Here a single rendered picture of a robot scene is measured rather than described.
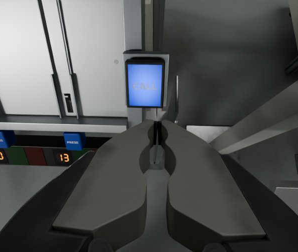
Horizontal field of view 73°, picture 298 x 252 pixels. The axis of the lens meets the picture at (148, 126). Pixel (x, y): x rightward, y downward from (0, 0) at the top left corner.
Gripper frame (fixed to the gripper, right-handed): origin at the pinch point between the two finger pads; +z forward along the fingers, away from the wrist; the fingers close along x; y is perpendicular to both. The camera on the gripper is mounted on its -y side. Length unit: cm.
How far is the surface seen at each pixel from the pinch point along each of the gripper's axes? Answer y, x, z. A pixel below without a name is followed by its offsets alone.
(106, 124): 6.4, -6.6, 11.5
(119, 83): 1.6, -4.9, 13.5
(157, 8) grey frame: -8, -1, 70
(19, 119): 6.3, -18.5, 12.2
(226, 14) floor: -7, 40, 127
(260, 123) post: 16.5, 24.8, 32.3
